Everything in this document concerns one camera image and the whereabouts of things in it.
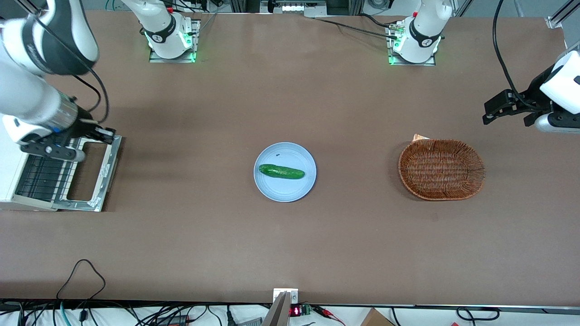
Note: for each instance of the aluminium profile bar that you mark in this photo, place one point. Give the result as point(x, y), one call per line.
point(562, 16)

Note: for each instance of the orange paper basket tag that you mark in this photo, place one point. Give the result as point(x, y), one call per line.
point(419, 137)

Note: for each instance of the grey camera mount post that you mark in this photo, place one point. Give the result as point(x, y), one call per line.
point(277, 312)

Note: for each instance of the grey power strip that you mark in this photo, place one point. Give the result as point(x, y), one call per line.
point(250, 322)

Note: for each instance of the brown oval wicker basket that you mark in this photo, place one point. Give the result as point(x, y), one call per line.
point(442, 170)

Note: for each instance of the white printed sticker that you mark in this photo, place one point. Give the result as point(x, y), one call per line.
point(96, 202)
point(106, 170)

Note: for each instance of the black power adapter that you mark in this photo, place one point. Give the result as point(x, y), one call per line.
point(174, 320)

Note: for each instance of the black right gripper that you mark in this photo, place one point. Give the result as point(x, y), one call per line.
point(84, 127)

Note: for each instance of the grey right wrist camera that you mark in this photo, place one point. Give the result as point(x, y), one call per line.
point(50, 150)

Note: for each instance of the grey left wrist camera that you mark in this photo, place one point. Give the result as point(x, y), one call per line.
point(559, 123)

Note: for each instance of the brown cardboard box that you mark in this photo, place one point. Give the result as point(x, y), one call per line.
point(376, 319)

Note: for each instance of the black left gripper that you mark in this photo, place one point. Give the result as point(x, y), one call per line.
point(534, 93)

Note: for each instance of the light blue round plate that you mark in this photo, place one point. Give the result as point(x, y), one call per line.
point(285, 188)

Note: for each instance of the small metal bracket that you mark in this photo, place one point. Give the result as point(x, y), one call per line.
point(293, 294)

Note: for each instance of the green cucumber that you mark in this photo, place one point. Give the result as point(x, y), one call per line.
point(281, 171)

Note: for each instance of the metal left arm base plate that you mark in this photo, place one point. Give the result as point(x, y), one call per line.
point(432, 61)

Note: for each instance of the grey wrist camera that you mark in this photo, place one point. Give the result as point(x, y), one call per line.
point(559, 123)
point(50, 150)

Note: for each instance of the red digit display module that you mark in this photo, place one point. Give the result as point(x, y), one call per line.
point(295, 311)

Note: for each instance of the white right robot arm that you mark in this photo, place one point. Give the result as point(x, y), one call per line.
point(27, 95)

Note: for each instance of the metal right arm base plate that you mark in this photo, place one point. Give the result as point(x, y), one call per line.
point(195, 40)

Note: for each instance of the aluminium frame rig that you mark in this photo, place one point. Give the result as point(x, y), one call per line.
point(294, 7)

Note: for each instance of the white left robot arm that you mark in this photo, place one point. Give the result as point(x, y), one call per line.
point(423, 31)

